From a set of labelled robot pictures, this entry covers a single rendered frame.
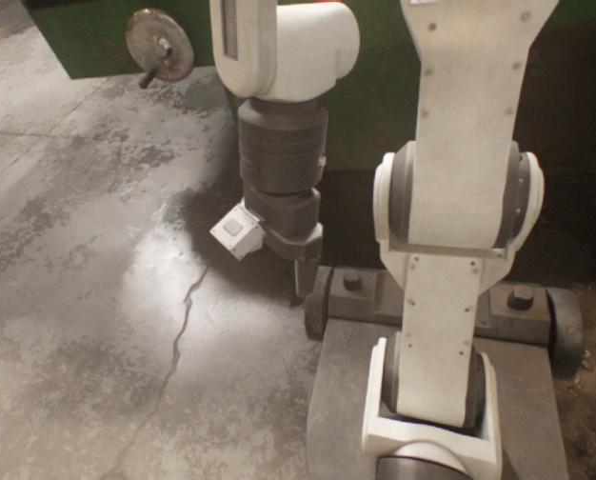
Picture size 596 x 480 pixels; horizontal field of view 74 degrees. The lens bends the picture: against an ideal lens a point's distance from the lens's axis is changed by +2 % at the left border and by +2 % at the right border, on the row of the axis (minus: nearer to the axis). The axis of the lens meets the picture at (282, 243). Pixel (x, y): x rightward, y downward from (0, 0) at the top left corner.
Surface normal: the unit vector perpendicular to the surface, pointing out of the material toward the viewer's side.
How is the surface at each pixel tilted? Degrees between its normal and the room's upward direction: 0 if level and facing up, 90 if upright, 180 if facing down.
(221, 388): 0
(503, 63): 63
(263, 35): 89
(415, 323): 58
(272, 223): 72
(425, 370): 44
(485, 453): 0
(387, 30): 90
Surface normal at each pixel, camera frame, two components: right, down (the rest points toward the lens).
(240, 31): -0.79, 0.36
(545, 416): -0.20, -0.64
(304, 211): 0.62, 0.50
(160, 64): -0.12, 0.58
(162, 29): -0.29, 0.88
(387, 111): -0.20, 0.77
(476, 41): -0.32, 0.40
